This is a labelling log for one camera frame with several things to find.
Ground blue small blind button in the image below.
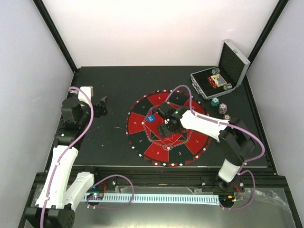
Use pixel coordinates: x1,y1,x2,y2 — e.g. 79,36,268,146
146,114,155,123

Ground grey white chip stack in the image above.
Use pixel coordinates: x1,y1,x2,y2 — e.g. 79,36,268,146
218,103,227,114

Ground brown chip stack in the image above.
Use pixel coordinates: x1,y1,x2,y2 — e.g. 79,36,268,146
224,114,231,120

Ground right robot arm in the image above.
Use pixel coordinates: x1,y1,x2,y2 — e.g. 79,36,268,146
157,102,256,192

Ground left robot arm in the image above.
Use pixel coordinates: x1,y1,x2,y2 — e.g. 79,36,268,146
25,96,107,228

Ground round red black poker mat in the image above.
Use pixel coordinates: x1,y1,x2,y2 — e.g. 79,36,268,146
126,89,211,167

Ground green chip stack on table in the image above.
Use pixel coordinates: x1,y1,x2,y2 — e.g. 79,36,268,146
211,97,219,107

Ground aluminium poker case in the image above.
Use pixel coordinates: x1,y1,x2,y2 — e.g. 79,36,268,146
190,39,250,100

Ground red dice in case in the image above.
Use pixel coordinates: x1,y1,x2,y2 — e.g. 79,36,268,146
207,76,218,89

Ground pyramid card box in case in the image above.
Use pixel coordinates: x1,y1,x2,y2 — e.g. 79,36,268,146
211,74,227,87

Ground green chip stack case front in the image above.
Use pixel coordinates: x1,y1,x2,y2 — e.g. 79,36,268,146
223,83,233,91

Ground green chip stack in case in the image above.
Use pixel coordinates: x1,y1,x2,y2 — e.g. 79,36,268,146
211,67,220,75

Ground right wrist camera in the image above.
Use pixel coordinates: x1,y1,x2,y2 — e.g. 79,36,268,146
157,102,173,120

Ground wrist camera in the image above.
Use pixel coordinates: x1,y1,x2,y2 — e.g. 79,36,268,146
78,86,94,102
157,102,173,120

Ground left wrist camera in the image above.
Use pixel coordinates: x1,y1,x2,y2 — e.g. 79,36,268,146
78,86,94,102

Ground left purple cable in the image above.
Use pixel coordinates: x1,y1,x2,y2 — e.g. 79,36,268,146
40,86,94,228

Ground purple cable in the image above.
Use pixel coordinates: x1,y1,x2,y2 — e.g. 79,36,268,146
40,86,94,228
166,85,265,210

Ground white slotted cable duct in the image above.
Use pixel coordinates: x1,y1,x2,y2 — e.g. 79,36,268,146
81,193,219,206

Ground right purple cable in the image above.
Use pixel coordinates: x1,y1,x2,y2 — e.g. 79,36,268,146
166,85,265,210

